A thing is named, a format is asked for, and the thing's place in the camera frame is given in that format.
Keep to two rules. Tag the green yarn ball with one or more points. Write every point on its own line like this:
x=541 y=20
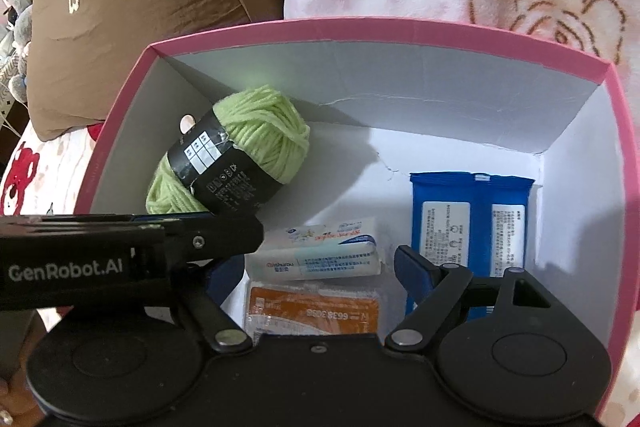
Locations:
x=260 y=127

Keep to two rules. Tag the blue wet wipes packet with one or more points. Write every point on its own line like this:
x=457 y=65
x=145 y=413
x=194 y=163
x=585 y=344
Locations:
x=470 y=217

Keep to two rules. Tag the brown embroidered pillow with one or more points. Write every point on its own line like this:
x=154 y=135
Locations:
x=150 y=7

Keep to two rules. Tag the orange label clear packet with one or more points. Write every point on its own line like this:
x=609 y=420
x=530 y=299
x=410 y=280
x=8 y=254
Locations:
x=310 y=307

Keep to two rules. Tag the red bear printed blanket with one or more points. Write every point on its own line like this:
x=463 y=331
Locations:
x=45 y=172

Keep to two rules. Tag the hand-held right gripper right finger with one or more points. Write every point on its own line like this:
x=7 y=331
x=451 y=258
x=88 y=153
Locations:
x=417 y=279

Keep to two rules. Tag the pink cardboard box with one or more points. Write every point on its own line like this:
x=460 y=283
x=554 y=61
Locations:
x=450 y=107

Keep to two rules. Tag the white tissue packet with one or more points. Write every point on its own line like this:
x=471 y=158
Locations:
x=320 y=252

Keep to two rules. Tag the person's left hand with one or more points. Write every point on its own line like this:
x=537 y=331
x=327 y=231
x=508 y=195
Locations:
x=17 y=402

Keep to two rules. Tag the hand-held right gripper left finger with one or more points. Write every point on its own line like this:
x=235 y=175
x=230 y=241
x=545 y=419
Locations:
x=227 y=279

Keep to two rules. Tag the grey plush toy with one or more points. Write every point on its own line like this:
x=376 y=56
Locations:
x=17 y=27

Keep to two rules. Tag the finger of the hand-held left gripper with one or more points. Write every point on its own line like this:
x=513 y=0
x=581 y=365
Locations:
x=225 y=237

